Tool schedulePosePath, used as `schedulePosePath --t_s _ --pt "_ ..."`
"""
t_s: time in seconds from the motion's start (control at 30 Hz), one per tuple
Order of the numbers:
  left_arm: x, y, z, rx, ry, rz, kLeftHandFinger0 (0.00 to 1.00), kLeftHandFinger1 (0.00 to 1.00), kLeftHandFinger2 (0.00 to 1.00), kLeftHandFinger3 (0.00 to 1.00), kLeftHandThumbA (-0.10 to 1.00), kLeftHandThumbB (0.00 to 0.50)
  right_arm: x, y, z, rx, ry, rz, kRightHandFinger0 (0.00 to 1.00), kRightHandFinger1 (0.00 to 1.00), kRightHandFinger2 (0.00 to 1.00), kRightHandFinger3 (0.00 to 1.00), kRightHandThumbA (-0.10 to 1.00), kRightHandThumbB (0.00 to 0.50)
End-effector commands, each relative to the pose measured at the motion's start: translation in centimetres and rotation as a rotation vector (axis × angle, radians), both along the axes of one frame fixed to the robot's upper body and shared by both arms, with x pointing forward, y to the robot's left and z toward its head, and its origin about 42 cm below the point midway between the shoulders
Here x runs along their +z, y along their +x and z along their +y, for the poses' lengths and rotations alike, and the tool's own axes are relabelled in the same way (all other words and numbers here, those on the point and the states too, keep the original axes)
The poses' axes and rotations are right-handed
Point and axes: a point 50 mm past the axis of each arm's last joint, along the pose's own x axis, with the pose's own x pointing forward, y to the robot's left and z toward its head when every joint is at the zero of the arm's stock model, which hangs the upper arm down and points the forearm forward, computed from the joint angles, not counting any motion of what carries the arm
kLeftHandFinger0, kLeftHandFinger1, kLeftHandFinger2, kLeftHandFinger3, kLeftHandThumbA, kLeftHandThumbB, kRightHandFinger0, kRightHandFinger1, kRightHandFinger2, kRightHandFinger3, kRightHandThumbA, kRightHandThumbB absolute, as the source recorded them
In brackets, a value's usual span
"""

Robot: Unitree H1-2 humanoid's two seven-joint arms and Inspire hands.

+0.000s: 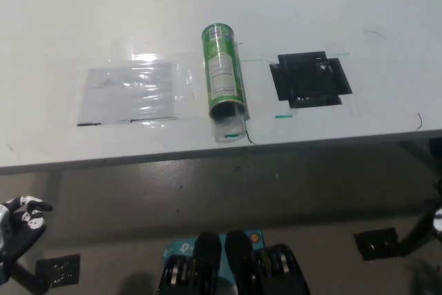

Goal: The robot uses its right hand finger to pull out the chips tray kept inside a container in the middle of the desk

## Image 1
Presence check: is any green chips can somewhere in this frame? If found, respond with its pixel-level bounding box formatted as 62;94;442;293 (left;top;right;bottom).
201;23;249;122

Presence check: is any black tape square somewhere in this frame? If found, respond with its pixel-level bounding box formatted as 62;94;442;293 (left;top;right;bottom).
269;50;354;110

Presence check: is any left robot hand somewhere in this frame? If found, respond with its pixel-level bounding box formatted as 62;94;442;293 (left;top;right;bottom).
0;195;54;265

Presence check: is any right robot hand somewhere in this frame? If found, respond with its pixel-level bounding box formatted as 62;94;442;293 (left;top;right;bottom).
432;204;442;238

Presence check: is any clear plastic film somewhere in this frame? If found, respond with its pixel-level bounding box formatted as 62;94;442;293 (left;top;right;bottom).
44;32;195;129

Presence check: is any clear plastic chips tray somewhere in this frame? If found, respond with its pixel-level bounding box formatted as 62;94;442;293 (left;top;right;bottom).
210;102;249;146

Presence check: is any clear taped plastic sheet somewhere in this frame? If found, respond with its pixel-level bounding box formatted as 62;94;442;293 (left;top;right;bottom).
76;60;181;126

